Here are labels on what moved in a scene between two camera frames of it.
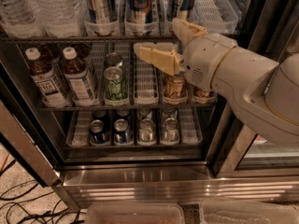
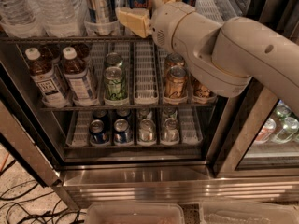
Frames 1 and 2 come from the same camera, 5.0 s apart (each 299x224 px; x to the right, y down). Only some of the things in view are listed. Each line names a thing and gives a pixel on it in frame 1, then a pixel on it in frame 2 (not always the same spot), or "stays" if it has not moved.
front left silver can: (147, 132) stays
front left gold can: (175, 86) stays
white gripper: (206, 60) -> (163, 23)
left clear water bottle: (18, 16) stays
